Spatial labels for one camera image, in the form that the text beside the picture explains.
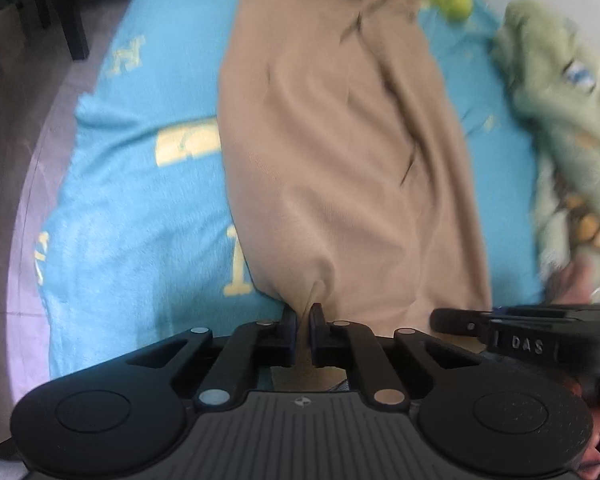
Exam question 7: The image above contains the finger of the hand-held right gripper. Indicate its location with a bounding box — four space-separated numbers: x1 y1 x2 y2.
492 304 600 318
430 308 495 347

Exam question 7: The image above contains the teal patterned bed sheet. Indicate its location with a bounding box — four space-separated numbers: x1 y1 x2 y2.
42 0 548 382

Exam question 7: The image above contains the light green fleece blanket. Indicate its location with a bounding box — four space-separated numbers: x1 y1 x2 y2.
490 0 600 282

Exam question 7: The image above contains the tan shirt with white print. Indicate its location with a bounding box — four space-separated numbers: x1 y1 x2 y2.
215 0 494 392

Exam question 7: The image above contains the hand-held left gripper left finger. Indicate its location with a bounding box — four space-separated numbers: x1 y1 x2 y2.
125 305 298 411

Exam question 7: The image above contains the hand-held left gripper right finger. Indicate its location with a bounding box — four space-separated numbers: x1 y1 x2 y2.
308 302 483 411

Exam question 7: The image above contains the person's right hand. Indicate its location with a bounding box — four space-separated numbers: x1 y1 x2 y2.
550 260 600 308

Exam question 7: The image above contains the green plush toy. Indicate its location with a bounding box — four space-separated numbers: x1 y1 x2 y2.
429 0 474 24

